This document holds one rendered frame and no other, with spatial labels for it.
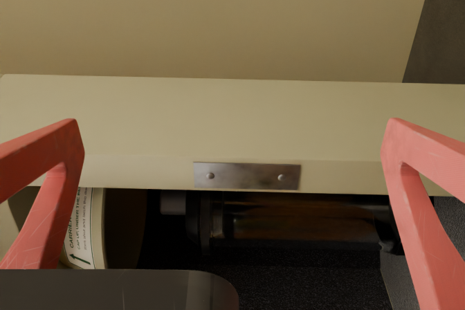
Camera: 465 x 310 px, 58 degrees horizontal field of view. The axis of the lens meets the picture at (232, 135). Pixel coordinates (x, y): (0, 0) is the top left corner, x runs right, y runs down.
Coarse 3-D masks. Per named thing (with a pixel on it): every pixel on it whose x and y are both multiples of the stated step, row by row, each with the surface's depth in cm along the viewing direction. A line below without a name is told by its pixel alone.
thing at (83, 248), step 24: (96, 192) 35; (120, 192) 51; (144, 192) 52; (72, 216) 36; (96, 216) 35; (120, 216) 50; (144, 216) 51; (72, 240) 36; (96, 240) 35; (120, 240) 49; (72, 264) 39; (96, 264) 36; (120, 264) 46
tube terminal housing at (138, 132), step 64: (0, 128) 30; (128, 128) 30; (192, 128) 30; (256, 128) 30; (320, 128) 30; (384, 128) 30; (448, 128) 30; (320, 192) 29; (384, 192) 29; (448, 192) 29; (0, 256) 34
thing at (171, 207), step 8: (168, 192) 44; (176, 192) 44; (184, 192) 44; (192, 192) 41; (160, 200) 44; (168, 200) 44; (176, 200) 44; (184, 200) 44; (192, 200) 41; (160, 208) 44; (168, 208) 44; (176, 208) 44; (184, 208) 44; (192, 208) 41; (192, 216) 41; (192, 224) 41; (192, 232) 42; (192, 240) 43
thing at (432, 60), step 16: (432, 0) 58; (448, 0) 54; (464, 0) 50; (432, 16) 58; (448, 16) 54; (464, 16) 50; (416, 32) 63; (432, 32) 58; (448, 32) 53; (464, 32) 50; (416, 48) 63; (432, 48) 58; (448, 48) 53; (464, 48) 50; (416, 64) 63; (432, 64) 58; (448, 64) 53; (464, 64) 49; (416, 80) 63; (432, 80) 57; (448, 80) 53; (464, 80) 49
